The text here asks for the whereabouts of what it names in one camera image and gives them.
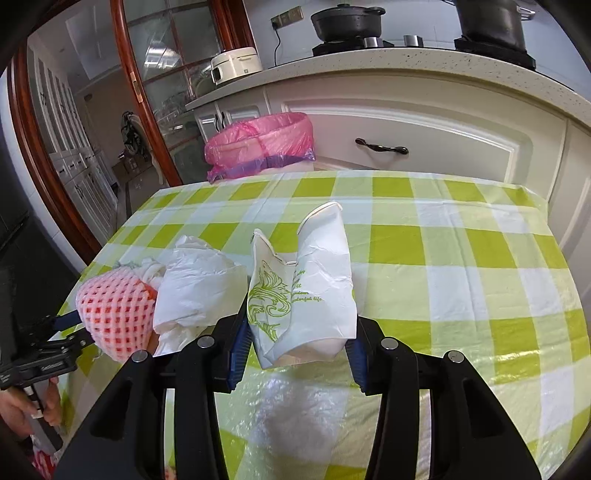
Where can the crumpled white plastic bag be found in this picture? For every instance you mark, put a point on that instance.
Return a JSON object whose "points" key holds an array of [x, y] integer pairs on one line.
{"points": [[198, 286]]}

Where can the red wooden door frame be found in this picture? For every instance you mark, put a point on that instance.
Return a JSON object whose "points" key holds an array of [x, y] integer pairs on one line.
{"points": [[41, 161]]}

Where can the wooden glass sliding door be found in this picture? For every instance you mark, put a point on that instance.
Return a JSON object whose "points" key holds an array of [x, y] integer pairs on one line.
{"points": [[175, 92]]}

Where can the person's pink pajama pants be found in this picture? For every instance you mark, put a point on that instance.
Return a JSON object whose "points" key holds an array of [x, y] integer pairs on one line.
{"points": [[44, 466]]}

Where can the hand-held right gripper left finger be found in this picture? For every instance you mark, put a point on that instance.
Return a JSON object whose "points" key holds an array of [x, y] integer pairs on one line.
{"points": [[238, 355]]}

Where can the person's left hand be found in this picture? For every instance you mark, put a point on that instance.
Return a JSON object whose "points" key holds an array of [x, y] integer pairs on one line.
{"points": [[16, 410]]}

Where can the low black cooking pot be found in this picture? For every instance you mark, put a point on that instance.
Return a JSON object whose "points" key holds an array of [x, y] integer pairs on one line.
{"points": [[346, 21]]}

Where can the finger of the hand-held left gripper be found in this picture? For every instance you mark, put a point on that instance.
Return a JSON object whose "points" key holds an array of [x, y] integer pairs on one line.
{"points": [[78, 342], [67, 322]]}

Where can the speckled white countertop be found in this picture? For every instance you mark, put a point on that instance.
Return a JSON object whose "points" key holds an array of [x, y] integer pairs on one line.
{"points": [[415, 74]]}

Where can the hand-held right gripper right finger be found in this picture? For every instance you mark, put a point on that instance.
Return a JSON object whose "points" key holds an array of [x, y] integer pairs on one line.
{"points": [[358, 364]]}

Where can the long wall socket strip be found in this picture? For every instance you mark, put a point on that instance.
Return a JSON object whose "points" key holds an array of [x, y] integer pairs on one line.
{"points": [[286, 16]]}

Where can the green checked tablecloth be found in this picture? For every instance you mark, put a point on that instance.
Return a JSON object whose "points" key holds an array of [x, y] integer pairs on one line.
{"points": [[415, 277]]}

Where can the white rice cooker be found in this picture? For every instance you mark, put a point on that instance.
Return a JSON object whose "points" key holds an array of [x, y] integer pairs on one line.
{"points": [[235, 64]]}

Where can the large pink foam fruit net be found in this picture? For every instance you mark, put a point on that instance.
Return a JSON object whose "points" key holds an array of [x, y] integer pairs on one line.
{"points": [[115, 309]]}

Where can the black gas stove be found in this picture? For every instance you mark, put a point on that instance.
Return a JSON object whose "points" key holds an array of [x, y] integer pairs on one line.
{"points": [[425, 48]]}

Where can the tall black cooking pot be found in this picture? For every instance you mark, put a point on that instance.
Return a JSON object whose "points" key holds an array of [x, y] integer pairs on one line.
{"points": [[489, 21]]}

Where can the white cabinet drawer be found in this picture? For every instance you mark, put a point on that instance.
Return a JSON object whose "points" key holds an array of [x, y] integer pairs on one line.
{"points": [[438, 134]]}

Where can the small crumpled white tissue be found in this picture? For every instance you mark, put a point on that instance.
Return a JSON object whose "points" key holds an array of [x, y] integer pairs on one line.
{"points": [[147, 268]]}

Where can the white base kitchen cabinets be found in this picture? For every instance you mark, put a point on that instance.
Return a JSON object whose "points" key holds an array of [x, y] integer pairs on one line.
{"points": [[461, 129]]}

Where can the trash bin with pink bag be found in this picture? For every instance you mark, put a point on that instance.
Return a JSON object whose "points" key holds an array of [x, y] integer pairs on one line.
{"points": [[258, 138]]}

